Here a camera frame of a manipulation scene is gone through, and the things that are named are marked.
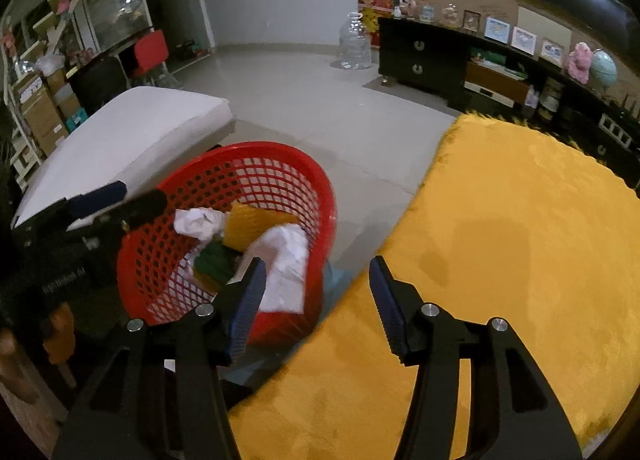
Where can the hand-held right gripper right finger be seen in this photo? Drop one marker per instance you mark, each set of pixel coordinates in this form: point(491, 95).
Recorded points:
point(387, 310)

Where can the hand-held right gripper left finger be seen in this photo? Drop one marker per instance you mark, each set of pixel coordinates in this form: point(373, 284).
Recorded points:
point(247, 315)

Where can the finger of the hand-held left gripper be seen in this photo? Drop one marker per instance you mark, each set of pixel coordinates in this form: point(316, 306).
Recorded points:
point(100, 196)
point(142, 207)

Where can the small white cloth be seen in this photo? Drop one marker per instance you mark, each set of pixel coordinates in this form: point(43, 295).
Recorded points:
point(197, 222)

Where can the dark green item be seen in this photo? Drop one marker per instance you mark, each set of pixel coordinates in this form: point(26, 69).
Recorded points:
point(215, 262)

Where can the yellow foam fruit net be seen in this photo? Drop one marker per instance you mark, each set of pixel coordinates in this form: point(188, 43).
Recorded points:
point(250, 225)

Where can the red plastic mesh basket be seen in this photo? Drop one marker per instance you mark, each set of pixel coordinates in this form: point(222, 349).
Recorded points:
point(280, 175)

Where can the person's left hand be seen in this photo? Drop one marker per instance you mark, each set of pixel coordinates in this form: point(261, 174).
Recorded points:
point(59, 335)

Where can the white seat cushion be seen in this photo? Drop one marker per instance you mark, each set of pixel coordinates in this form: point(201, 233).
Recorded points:
point(140, 130)

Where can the white storage rack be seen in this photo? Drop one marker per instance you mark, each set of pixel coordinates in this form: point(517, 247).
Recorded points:
point(15, 140)

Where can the stack of cardboard boxes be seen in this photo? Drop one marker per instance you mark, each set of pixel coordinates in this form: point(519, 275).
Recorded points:
point(45, 110)

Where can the black chair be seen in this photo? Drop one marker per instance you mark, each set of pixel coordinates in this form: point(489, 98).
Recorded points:
point(97, 83)

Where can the yellow fuzzy blanket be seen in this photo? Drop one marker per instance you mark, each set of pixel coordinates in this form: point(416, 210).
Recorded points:
point(500, 240)

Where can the red chair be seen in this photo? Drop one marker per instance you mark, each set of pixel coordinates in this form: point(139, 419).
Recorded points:
point(150, 53)

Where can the black television cabinet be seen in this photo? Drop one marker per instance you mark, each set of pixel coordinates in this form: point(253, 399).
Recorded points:
point(400, 50)

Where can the large clear water bottle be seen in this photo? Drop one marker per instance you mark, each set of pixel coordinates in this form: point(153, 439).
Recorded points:
point(355, 43)

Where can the green box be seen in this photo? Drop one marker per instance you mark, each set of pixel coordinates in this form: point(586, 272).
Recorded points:
point(495, 60)

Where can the white power strip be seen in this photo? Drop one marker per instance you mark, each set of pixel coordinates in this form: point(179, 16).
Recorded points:
point(617, 126)

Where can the glass jar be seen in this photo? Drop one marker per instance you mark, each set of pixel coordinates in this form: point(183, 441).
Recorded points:
point(450, 14)

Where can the white dog figure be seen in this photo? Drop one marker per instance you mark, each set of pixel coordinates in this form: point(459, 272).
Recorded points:
point(406, 7)

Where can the pink plush toy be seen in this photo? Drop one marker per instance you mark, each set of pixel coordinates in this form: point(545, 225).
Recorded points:
point(580, 63)

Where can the pale blue globe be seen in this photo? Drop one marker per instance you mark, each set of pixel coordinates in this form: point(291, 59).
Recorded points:
point(603, 69)

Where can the white board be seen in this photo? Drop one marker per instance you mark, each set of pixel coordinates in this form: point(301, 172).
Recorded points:
point(545, 23)

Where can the white picture frame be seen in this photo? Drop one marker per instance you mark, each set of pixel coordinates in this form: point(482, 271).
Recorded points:
point(497, 30)
point(551, 51)
point(523, 39)

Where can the dark picture frame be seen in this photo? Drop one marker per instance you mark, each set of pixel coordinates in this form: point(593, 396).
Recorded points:
point(471, 21)

